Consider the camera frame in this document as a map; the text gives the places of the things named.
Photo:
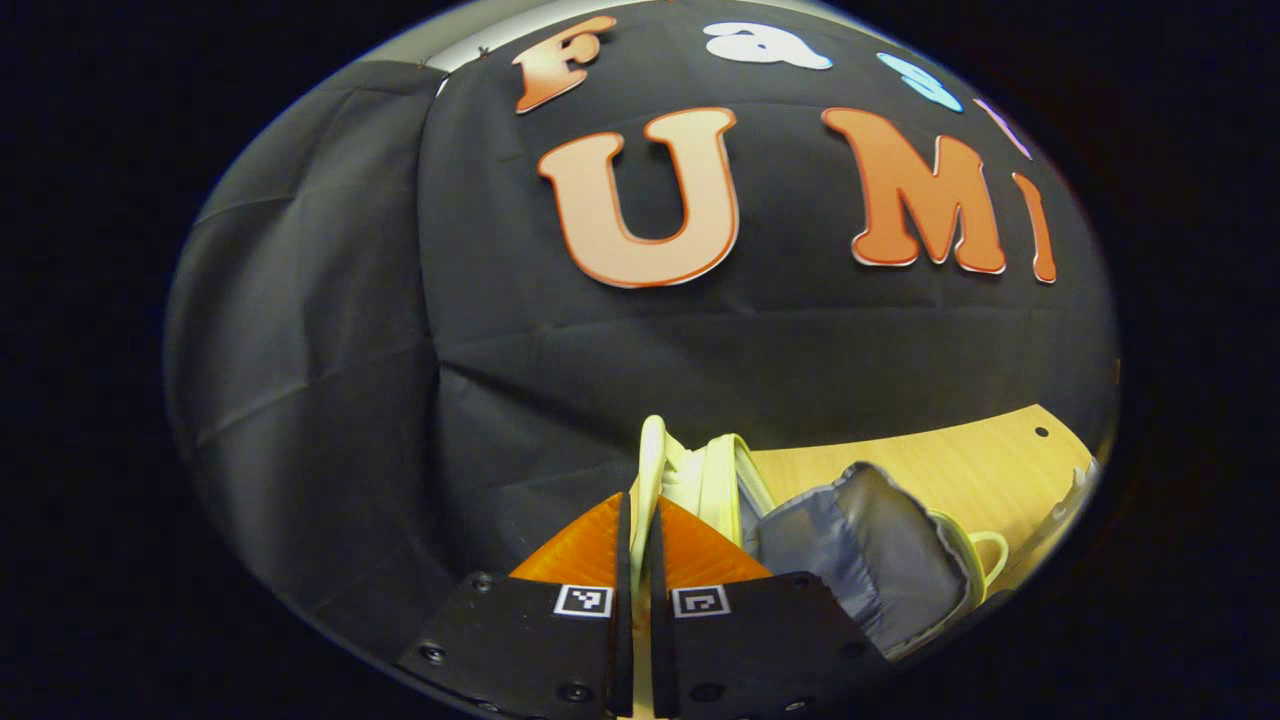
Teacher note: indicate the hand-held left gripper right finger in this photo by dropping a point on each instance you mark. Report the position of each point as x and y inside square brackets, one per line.
[658, 650]

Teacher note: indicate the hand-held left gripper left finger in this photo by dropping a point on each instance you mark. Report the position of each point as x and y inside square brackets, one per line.
[624, 650]

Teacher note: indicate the pale yellow suitcase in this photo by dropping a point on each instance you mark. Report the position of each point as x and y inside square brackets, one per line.
[870, 560]

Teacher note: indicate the black backdrop cloth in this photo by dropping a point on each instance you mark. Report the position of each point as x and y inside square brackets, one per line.
[400, 400]

